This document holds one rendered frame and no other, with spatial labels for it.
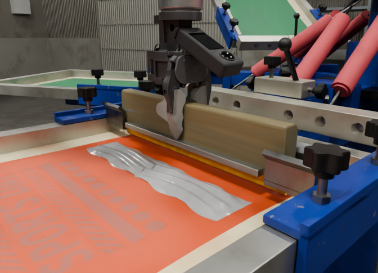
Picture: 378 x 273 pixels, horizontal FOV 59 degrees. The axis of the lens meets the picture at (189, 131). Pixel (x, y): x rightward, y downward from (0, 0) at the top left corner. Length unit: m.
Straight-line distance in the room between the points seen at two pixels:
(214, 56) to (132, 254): 0.30
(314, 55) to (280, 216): 0.71
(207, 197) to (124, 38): 6.22
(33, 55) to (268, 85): 7.85
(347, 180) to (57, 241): 0.35
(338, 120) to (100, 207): 0.43
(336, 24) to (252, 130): 0.68
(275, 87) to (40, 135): 0.51
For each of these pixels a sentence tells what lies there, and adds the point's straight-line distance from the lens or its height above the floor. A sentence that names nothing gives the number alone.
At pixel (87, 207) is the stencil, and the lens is 0.47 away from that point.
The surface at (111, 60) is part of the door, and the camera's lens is 6.92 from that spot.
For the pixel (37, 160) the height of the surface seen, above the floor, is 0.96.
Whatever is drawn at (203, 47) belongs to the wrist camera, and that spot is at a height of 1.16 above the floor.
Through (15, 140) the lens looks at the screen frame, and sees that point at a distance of 0.73.
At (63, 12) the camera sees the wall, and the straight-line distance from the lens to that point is 8.07.
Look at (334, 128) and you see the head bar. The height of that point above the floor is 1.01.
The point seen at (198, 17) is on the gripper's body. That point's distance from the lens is 0.57.
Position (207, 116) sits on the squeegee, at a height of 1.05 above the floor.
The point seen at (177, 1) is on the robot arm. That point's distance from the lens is 0.55.
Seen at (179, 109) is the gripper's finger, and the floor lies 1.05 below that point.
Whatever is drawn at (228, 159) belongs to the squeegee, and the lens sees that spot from 0.50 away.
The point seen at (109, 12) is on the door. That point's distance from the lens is 6.89.
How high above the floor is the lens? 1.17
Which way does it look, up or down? 16 degrees down
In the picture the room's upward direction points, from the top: straight up
